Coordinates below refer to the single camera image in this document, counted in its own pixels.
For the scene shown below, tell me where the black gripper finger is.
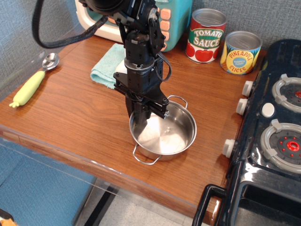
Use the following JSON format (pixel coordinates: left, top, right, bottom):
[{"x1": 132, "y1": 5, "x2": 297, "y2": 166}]
[
  {"x1": 125, "y1": 94, "x2": 136, "y2": 117},
  {"x1": 134, "y1": 102, "x2": 151, "y2": 132}
]

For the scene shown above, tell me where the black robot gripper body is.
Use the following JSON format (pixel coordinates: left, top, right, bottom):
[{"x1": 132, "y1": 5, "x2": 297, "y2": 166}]
[{"x1": 113, "y1": 62, "x2": 169, "y2": 119}]

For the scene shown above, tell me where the stainless steel pan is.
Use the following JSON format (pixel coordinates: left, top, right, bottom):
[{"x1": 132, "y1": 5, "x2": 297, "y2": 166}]
[{"x1": 129, "y1": 95, "x2": 197, "y2": 165}]

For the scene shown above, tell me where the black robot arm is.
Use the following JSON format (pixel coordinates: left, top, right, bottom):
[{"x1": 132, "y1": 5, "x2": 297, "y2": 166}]
[{"x1": 80, "y1": 0, "x2": 171, "y2": 129}]

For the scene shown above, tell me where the white brown toy mushroom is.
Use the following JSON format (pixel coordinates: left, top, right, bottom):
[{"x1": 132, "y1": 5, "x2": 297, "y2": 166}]
[{"x1": 115, "y1": 60, "x2": 127, "y2": 74}]

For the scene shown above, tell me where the teal folded cloth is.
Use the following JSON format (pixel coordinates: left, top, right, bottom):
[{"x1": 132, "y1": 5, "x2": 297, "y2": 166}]
[{"x1": 90, "y1": 43, "x2": 125, "y2": 89}]

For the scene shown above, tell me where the teal cream toy microwave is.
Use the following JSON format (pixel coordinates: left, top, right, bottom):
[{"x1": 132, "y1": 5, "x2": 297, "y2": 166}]
[{"x1": 75, "y1": 0, "x2": 192, "y2": 52}]

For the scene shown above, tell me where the tomato sauce can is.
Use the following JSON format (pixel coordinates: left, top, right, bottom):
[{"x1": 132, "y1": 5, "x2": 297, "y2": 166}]
[{"x1": 186, "y1": 8, "x2": 227, "y2": 63}]

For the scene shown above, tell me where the pineapple slices can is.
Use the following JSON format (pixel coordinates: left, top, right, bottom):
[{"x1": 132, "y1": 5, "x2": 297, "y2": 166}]
[{"x1": 220, "y1": 31, "x2": 262, "y2": 75}]

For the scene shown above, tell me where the black toy stove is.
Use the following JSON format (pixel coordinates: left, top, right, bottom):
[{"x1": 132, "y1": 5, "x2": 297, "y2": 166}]
[{"x1": 193, "y1": 39, "x2": 301, "y2": 226}]

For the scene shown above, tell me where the orange object at corner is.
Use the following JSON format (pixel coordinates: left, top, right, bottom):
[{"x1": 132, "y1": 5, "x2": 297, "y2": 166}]
[{"x1": 0, "y1": 219, "x2": 18, "y2": 226}]

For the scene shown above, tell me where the green handled metal spoon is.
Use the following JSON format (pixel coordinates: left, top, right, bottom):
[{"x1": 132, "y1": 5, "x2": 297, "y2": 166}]
[{"x1": 9, "y1": 53, "x2": 60, "y2": 108}]

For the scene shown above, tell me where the black braided cable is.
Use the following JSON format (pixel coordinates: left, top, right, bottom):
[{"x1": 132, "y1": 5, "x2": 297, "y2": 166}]
[{"x1": 32, "y1": 0, "x2": 109, "y2": 49}]

